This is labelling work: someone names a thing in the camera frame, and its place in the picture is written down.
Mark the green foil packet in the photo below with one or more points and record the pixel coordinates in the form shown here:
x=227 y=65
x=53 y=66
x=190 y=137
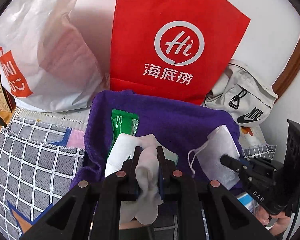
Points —
x=122 y=127

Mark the white sock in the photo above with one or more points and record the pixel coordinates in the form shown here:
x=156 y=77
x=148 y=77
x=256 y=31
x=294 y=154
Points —
x=146 y=180

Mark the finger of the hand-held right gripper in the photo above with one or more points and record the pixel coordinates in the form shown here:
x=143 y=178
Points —
x=231 y=162

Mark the blue tissue pack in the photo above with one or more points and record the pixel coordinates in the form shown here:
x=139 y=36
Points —
x=246 y=200

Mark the white plastic shopping bag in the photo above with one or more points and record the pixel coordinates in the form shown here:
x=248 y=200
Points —
x=40 y=55

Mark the white face mask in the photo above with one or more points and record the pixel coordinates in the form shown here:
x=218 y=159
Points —
x=220 y=145

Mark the person's right hand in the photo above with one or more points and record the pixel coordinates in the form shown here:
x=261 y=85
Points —
x=275 y=220

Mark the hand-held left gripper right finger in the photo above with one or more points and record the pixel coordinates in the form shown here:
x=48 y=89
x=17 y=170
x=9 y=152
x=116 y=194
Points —
x=165 y=177

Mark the brown wooden door frame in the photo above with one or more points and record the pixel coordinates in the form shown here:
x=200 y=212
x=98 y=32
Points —
x=297 y=62

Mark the orange star patch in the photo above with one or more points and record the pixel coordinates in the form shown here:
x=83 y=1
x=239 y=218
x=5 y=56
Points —
x=22 y=220

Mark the red paper shopping bag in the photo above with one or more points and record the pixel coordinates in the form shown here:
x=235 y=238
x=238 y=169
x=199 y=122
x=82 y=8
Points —
x=165 y=17

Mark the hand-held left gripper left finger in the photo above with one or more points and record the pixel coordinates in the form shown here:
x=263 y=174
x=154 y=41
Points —
x=132 y=172

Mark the grey waist bag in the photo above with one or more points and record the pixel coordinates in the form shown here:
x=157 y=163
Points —
x=247 y=95

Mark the grey checked blanket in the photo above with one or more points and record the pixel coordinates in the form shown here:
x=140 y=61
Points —
x=40 y=160

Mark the purple towel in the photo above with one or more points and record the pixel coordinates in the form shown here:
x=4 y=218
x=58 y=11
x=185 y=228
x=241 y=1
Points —
x=177 y=120

